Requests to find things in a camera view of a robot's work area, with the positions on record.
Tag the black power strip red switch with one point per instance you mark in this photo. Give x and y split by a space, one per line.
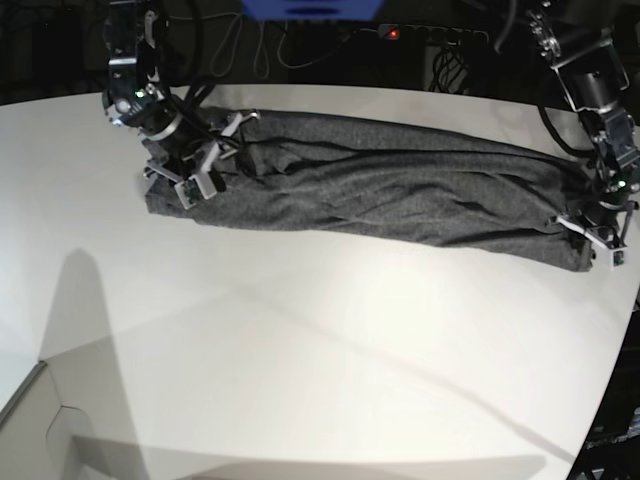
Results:
432 35

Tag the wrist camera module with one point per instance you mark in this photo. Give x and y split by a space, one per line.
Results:
195 189
616 257

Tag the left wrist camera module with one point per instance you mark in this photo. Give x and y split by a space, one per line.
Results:
616 257

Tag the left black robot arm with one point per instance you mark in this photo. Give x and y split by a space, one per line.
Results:
575 38

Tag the grey long-sleeve t-shirt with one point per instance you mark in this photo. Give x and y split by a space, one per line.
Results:
393 181

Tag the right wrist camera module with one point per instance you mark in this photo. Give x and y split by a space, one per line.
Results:
195 189

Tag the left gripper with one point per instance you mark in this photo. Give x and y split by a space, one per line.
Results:
603 225

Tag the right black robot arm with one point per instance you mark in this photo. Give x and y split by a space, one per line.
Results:
138 95

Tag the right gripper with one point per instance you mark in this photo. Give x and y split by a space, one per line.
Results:
180 149

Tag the blue plastic panel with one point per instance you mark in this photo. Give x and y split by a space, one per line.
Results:
356 10

